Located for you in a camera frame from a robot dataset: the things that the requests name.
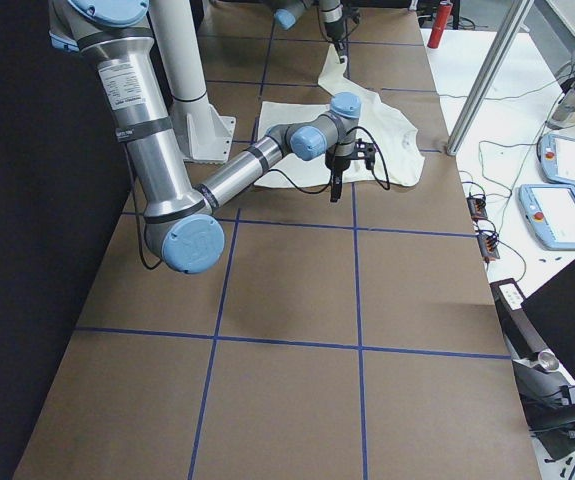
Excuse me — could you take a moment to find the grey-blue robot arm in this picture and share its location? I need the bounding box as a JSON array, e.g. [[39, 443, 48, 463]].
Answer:
[[49, 1, 361, 274], [266, 0, 348, 64]]

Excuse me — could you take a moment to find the orange black connector box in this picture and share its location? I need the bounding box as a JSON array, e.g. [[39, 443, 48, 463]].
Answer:
[[466, 195, 488, 221]]

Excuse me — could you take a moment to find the aluminium frame post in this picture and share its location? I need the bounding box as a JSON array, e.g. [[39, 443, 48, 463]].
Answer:
[[446, 0, 534, 156]]

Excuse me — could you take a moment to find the near grey teach pendant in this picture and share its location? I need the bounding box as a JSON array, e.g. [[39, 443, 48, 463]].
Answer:
[[518, 184, 575, 251]]

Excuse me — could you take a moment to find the far grey teach pendant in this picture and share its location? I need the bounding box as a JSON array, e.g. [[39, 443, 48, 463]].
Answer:
[[537, 133, 575, 187]]

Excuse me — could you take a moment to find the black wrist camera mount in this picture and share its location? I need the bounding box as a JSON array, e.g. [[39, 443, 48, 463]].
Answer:
[[354, 139, 376, 171]]

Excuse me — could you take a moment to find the grey teach pendant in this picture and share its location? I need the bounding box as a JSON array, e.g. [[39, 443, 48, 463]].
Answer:
[[518, 184, 575, 251], [537, 133, 575, 187]]

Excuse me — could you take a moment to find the cream long-sleeve cat shirt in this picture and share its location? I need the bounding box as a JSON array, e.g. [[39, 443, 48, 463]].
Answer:
[[255, 47, 424, 188]]

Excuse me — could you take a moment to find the white camera mast with base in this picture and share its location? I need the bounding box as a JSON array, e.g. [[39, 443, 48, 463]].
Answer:
[[149, 0, 236, 164]]

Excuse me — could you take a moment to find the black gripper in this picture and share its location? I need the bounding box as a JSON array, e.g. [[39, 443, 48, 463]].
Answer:
[[324, 19, 347, 62], [325, 145, 352, 203]]

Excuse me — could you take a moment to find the white side desk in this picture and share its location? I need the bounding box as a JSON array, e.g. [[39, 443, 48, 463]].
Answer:
[[416, 24, 575, 480]]

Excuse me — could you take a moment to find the red cylinder bottle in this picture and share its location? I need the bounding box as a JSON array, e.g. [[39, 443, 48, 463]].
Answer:
[[427, 0, 453, 49]]

